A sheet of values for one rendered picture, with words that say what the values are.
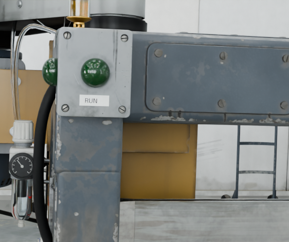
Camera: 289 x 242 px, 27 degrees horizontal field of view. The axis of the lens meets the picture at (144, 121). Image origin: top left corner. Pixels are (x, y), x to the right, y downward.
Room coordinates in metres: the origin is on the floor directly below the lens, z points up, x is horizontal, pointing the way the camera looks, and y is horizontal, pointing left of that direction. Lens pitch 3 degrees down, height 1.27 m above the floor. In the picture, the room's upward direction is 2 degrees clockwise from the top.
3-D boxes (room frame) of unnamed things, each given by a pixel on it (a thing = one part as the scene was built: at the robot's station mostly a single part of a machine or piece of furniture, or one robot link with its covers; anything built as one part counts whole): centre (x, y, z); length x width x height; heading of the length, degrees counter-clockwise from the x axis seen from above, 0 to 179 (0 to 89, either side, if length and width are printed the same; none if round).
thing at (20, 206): (0.87, 0.17, 1.11); 0.03 x 0.03 x 0.06
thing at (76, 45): (0.63, 0.06, 1.29); 0.08 x 0.05 x 0.09; 100
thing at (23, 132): (0.86, 0.17, 1.14); 0.05 x 0.04 x 0.16; 10
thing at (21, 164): (0.84, 0.17, 1.16); 0.04 x 0.02 x 0.04; 100
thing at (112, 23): (0.82, 0.05, 1.35); 0.09 x 0.09 x 0.03
